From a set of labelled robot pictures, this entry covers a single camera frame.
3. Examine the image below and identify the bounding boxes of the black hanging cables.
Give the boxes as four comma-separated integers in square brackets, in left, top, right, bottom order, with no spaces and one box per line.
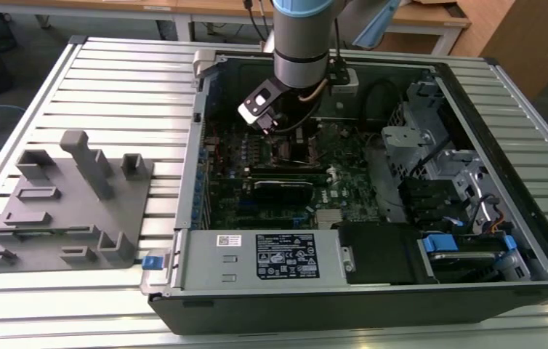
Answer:
[244,0,276,41]

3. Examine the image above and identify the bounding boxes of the looped thick black cable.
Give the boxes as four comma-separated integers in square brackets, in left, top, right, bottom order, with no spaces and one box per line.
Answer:
[362,79,403,128]

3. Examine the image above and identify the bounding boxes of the black open PC case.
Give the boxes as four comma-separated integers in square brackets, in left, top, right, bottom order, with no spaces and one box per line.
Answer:
[140,49,548,337]

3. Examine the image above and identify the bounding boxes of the wooden cabinet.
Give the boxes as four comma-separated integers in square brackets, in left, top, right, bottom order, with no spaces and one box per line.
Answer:
[451,0,548,99]

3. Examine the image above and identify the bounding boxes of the black plastic fan holder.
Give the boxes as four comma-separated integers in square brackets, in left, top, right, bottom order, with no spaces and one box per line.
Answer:
[398,178,464,225]

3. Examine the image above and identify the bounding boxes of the grey case release handle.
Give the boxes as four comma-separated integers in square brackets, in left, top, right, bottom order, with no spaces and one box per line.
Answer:
[191,49,220,88]

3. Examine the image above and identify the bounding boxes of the grey power supply unit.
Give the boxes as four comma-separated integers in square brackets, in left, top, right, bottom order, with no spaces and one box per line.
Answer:
[170,228,355,292]

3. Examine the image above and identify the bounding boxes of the black RAM slot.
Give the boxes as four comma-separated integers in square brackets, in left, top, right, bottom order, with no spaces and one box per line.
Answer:
[252,165,328,175]

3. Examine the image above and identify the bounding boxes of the grey metal drive cage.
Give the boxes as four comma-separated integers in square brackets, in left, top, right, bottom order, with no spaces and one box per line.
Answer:
[380,81,450,182]

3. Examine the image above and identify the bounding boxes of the green motherboard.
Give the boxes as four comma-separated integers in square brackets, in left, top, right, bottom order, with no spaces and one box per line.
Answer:
[203,119,391,230]

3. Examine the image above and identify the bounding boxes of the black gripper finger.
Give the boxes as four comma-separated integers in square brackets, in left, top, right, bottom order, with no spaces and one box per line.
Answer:
[295,127,326,165]

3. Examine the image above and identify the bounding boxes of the black camera cable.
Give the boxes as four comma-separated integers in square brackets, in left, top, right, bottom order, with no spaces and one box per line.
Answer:
[272,16,351,132]

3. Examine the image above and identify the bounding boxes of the black graphics card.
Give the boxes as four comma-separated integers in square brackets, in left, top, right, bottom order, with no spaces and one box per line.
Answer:
[252,180,316,208]

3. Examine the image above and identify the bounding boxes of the black drive cage cable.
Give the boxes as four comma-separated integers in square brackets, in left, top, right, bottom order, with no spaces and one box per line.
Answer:
[408,134,451,181]

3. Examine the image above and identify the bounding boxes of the black plastic air shroud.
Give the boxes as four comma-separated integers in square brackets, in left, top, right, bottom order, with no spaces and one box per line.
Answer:
[339,221,440,285]

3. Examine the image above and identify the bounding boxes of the tan cable conduit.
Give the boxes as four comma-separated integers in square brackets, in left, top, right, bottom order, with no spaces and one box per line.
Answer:
[298,80,330,103]

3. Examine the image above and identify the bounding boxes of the silver wrist camera black face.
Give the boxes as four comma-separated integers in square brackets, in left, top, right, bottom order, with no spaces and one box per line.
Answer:
[238,78,287,128]

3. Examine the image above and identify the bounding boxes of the pale blue teach pendant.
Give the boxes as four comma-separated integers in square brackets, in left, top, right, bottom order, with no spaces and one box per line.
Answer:
[352,0,403,47]

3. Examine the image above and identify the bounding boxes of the black CPU socket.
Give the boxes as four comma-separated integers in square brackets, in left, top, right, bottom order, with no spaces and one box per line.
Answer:
[266,135,326,170]

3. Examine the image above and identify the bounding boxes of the small square silver CPU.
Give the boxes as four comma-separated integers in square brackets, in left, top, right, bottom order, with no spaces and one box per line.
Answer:
[272,140,300,161]

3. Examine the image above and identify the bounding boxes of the coloured power wires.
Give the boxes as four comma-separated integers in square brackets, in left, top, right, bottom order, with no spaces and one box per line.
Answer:
[486,217,512,236]

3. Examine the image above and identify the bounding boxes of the silver chipset heatsink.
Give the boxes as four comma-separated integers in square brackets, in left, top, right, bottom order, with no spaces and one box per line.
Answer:
[315,209,346,223]

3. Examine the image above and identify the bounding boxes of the small boxy wrist camera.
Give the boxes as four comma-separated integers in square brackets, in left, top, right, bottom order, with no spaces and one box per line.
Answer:
[330,67,362,97]

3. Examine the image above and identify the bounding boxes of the grey plastic parts rack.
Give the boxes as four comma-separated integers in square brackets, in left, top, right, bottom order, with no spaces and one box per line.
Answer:
[0,129,156,274]

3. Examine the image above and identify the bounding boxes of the blue disk carrier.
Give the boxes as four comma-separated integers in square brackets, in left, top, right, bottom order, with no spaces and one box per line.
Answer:
[422,234,518,284]

